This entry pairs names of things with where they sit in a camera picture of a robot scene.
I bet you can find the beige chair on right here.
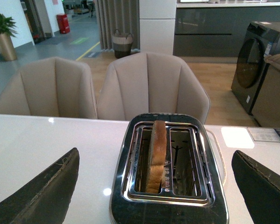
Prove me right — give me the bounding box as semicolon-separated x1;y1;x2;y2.
97;52;210;123

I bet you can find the beige chair on left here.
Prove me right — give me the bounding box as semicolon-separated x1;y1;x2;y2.
0;57;97;119

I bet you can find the red bin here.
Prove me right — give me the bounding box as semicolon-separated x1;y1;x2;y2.
56;14;70;34

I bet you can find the slice of brown bread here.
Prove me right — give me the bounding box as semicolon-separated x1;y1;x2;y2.
145;120;167;194

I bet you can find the white plug adapter block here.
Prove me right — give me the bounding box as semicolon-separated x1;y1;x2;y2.
221;126;255;149

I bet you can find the beige chair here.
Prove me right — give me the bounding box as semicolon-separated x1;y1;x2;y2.
0;57;97;119
97;52;210;123

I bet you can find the white pillar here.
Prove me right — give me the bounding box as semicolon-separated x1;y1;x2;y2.
139;0;177;55

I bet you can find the white chrome two-slot toaster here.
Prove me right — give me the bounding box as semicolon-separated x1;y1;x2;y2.
109;113;229;224

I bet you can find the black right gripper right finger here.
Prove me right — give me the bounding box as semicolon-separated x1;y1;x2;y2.
231;150;280;224

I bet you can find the potted plant in gold pot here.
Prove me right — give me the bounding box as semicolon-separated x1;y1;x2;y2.
0;13;17;61

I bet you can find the beige curtain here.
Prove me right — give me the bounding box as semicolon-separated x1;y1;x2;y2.
95;0;140;50

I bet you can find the dark grey washing machine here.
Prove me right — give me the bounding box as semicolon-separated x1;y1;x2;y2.
231;21;280;115

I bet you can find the grey kitchen counter cabinet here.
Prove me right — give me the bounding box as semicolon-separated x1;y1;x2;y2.
173;0;280;57

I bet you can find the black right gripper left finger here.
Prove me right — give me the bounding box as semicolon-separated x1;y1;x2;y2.
0;148;80;224

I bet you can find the white toaster power cable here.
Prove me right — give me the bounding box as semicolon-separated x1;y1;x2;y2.
205;129;227;187

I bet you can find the label sticker on table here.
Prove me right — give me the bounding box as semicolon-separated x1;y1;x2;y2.
247;127;280;142

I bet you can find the woven laundry basket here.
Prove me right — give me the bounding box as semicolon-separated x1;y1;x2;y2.
112;29;133;59

